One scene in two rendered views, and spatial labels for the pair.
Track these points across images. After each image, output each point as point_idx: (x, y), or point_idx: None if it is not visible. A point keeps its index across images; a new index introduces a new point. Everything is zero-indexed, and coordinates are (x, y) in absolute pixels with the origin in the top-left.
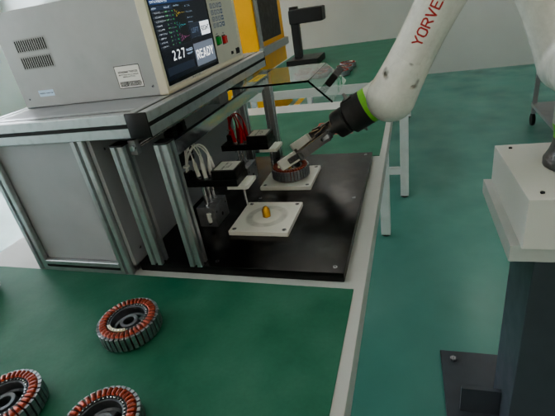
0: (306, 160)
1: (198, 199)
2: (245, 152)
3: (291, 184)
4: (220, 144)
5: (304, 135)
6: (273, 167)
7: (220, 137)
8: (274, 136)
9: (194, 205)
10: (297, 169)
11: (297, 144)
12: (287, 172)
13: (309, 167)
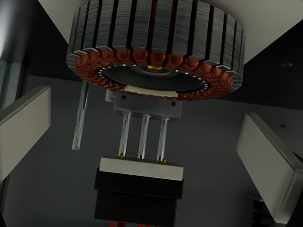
0: (90, 48)
1: (229, 102)
2: (125, 140)
3: (259, 33)
4: (91, 143)
5: (7, 174)
6: (172, 99)
7: (81, 155)
8: (97, 187)
9: (253, 103)
10: (224, 76)
11: (35, 128)
12: (238, 87)
13: (135, 20)
